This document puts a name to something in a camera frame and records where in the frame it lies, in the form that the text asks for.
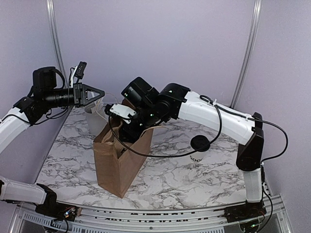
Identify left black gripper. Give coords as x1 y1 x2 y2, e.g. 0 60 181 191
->
43 82 104 108

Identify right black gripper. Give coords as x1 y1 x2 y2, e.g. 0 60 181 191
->
119 103 159 143

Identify brown paper bag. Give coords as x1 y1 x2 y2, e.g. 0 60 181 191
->
93 117 146 198

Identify black plastic cup lid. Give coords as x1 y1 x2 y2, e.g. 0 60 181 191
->
190 135 210 152

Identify white paper cup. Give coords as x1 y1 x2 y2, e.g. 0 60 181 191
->
190 151 207 163

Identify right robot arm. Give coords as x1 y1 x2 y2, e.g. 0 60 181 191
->
121 77 267 222

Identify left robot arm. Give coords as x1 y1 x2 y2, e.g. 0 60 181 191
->
0 67 105 222

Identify white cylindrical straw holder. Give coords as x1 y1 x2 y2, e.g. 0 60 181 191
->
84 102 107 136

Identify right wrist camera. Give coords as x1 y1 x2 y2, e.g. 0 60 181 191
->
104 103 137 124

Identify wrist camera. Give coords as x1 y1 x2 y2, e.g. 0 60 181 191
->
104 103 137 124
69 61 87 88

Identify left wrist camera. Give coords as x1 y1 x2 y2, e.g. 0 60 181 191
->
69 61 87 88

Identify left aluminium frame post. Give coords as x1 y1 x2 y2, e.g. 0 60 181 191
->
46 0 66 77

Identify aluminium frame post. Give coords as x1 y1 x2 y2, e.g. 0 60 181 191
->
230 0 262 108
46 0 66 77

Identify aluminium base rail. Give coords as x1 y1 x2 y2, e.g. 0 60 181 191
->
8 195 293 233

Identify right aluminium frame post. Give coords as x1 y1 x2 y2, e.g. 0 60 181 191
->
230 0 262 108

